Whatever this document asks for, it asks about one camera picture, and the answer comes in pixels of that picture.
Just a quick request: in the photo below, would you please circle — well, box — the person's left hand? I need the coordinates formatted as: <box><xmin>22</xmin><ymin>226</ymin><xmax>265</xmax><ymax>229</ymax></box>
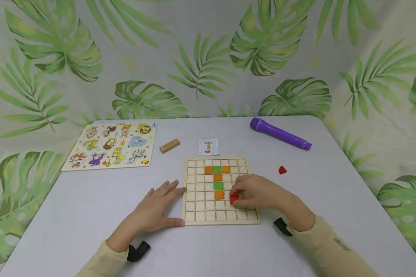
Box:
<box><xmin>124</xmin><ymin>179</ymin><xmax>187</xmax><ymax>236</ymax></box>

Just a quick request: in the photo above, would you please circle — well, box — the person's right hand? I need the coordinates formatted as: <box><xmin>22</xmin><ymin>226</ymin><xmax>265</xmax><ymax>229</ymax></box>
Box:
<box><xmin>229</xmin><ymin>174</ymin><xmax>296</xmax><ymax>218</ymax></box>

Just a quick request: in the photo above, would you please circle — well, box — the wooden grid board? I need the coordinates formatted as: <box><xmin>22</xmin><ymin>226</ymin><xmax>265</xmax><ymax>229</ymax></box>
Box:
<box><xmin>181</xmin><ymin>157</ymin><xmax>261</xmax><ymax>226</ymax></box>

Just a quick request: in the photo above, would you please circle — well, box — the person's right forearm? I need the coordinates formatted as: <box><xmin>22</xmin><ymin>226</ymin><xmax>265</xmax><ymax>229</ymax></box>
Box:
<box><xmin>283</xmin><ymin>198</ymin><xmax>380</xmax><ymax>277</ymax></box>

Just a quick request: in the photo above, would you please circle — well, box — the black wrist band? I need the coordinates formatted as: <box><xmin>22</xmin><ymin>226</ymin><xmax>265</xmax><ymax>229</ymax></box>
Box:
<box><xmin>273</xmin><ymin>217</ymin><xmax>294</xmax><ymax>237</ymax></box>
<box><xmin>127</xmin><ymin>241</ymin><xmax>151</xmax><ymax>263</ymax></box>

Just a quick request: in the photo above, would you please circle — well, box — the small wooden block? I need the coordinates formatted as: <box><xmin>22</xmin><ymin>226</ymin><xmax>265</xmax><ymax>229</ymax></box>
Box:
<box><xmin>159</xmin><ymin>138</ymin><xmax>181</xmax><ymax>154</ymax></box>

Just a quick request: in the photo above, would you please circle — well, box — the small pattern card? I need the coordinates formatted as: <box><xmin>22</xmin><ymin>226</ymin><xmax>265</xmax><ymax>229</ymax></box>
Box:
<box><xmin>198</xmin><ymin>138</ymin><xmax>220</xmax><ymax>156</ymax></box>

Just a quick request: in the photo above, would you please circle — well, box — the purple cylinder torch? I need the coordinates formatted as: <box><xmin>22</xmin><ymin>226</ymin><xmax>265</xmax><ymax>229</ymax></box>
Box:
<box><xmin>250</xmin><ymin>117</ymin><xmax>312</xmax><ymax>151</ymax></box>

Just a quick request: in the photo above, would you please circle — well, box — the wooden animal puzzle board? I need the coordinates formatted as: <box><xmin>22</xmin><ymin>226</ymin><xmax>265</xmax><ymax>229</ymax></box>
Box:
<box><xmin>61</xmin><ymin>122</ymin><xmax>158</xmax><ymax>172</ymax></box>

